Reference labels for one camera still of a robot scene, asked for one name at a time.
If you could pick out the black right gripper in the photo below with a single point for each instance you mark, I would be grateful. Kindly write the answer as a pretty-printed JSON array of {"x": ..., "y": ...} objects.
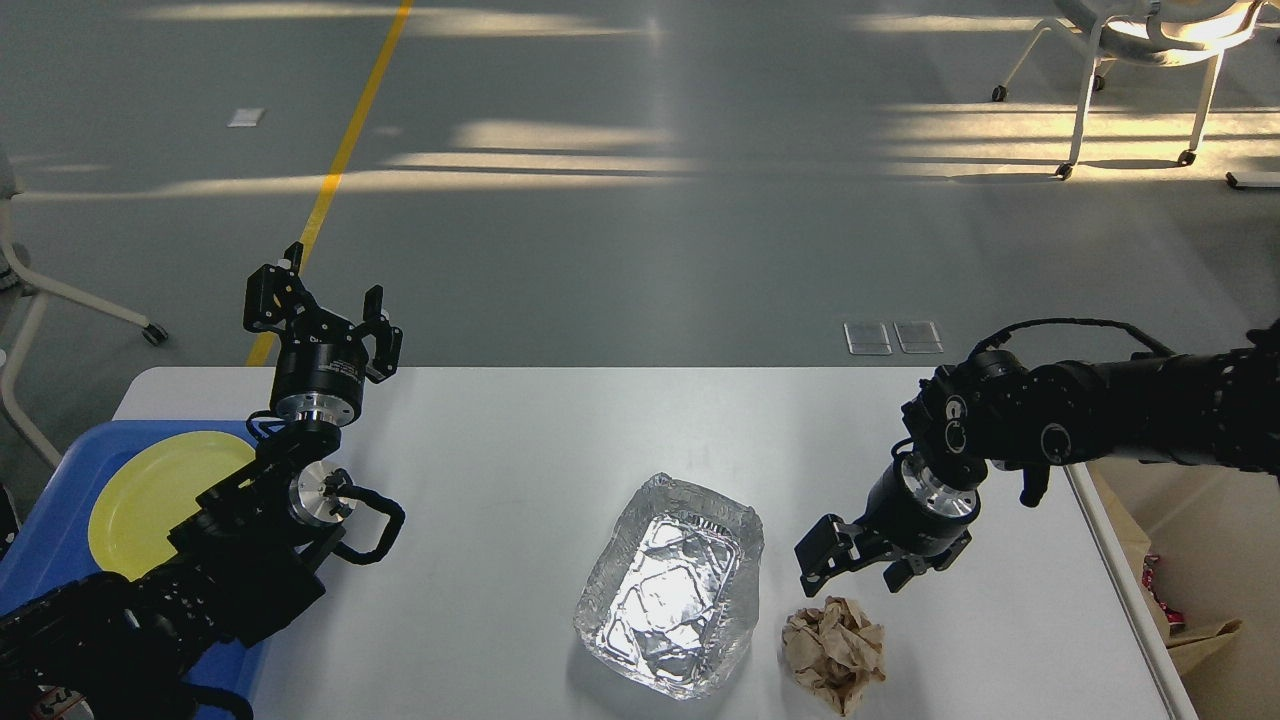
[{"x": 912, "y": 520}]

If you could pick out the white chair base left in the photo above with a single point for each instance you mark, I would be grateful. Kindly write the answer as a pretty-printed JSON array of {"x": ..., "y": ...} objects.
[{"x": 40, "y": 288}]

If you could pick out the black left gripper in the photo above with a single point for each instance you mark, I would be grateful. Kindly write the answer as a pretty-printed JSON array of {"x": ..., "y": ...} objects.
[{"x": 322, "y": 364}]

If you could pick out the brown paper ball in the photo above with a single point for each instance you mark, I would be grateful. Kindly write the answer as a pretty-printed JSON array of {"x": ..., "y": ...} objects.
[{"x": 834, "y": 653}]

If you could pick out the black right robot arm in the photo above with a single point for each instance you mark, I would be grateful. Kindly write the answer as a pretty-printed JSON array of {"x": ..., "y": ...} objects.
[{"x": 992, "y": 412}]

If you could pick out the white plastic bin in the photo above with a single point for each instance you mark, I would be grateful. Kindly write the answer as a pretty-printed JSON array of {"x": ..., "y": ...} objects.
[{"x": 1216, "y": 532}]

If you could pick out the white office chair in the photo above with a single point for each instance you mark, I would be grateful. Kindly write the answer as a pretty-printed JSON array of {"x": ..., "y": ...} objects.
[{"x": 1145, "y": 33}]

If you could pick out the blue plastic tray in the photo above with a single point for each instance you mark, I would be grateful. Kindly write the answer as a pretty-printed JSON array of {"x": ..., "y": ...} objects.
[{"x": 50, "y": 540}]

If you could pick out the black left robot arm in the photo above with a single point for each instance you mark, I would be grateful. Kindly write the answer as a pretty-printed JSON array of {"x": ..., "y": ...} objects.
[{"x": 245, "y": 564}]

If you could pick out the aluminium foil tray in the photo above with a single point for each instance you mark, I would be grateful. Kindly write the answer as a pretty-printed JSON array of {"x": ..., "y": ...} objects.
[{"x": 673, "y": 599}]

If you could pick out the wooden board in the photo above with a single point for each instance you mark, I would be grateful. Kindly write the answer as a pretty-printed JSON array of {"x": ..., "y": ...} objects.
[{"x": 1187, "y": 647}]

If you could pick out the yellow plastic plate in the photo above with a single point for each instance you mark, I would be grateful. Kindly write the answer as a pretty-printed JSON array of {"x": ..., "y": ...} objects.
[{"x": 154, "y": 492}]

